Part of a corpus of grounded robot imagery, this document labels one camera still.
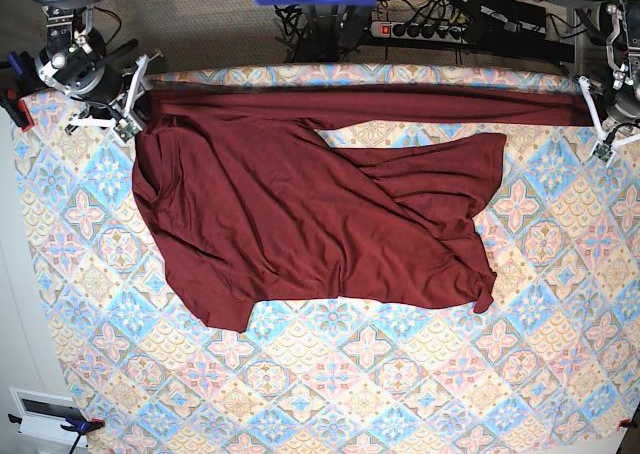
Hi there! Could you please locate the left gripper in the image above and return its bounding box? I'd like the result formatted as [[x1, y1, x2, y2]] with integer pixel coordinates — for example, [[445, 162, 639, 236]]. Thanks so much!
[[578, 76, 639, 149]]

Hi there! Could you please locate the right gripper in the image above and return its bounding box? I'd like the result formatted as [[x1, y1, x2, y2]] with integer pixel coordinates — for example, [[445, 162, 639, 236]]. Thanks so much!
[[67, 50, 164, 129]]

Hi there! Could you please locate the maroon t-shirt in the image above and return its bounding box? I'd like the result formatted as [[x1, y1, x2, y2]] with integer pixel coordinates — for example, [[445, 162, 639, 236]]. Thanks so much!
[[132, 86, 590, 332]]

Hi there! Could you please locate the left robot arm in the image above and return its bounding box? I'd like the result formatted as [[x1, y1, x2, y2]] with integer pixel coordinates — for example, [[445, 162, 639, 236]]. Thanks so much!
[[542, 0, 639, 160]]

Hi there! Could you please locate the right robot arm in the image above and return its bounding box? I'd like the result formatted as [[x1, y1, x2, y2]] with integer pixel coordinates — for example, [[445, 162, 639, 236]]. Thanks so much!
[[34, 0, 163, 142]]

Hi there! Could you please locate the blue clamp upper left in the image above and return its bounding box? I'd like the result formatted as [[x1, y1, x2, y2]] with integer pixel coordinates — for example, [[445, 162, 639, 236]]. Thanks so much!
[[1, 51, 35, 132]]

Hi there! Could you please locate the blue clamp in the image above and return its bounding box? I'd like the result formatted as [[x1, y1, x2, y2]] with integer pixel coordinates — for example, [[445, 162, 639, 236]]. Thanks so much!
[[1, 51, 35, 132], [7, 414, 105, 453]]

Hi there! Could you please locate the white power strip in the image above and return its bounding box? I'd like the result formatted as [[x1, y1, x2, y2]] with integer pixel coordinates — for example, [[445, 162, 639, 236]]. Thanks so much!
[[369, 21, 466, 44]]

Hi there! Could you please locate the patterned tablecloth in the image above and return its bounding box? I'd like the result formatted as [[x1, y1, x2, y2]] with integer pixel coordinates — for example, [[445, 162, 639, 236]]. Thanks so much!
[[11, 92, 639, 453]]

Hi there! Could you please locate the white floor vent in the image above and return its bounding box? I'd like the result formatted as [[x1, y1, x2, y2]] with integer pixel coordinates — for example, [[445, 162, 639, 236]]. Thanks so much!
[[9, 387, 83, 446]]

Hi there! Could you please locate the blue clamp lower left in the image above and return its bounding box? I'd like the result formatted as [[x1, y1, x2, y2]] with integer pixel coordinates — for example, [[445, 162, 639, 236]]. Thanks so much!
[[7, 414, 105, 453]]

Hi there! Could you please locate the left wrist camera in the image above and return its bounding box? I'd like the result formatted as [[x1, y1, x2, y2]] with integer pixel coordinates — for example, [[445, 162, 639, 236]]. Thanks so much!
[[591, 141, 616, 166]]

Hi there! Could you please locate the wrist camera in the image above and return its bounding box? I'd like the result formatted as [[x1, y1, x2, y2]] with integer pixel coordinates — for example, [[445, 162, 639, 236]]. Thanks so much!
[[113, 118, 142, 143], [591, 141, 616, 166]]

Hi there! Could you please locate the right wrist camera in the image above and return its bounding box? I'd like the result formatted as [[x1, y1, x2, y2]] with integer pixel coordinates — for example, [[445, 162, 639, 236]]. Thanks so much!
[[113, 118, 142, 143]]

